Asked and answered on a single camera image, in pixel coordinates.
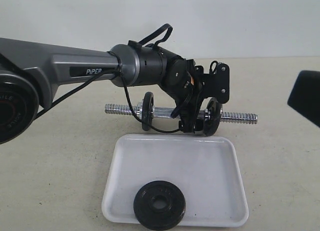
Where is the chrome spin-lock collar nut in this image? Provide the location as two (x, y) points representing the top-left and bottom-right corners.
(136, 101), (143, 120)

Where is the chrome threaded dumbbell bar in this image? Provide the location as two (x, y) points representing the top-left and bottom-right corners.
(104, 103), (258, 125)

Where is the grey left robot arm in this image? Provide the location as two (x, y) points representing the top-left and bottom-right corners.
(0, 38), (205, 143)

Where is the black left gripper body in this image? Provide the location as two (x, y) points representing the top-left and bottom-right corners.
(172, 59), (205, 121)

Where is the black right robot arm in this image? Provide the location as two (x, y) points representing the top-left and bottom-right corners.
(287, 70), (320, 128)

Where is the white rectangular plastic tray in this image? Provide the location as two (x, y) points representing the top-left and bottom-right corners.
(101, 134), (249, 228)

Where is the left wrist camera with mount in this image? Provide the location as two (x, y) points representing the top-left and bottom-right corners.
(199, 60), (230, 104)

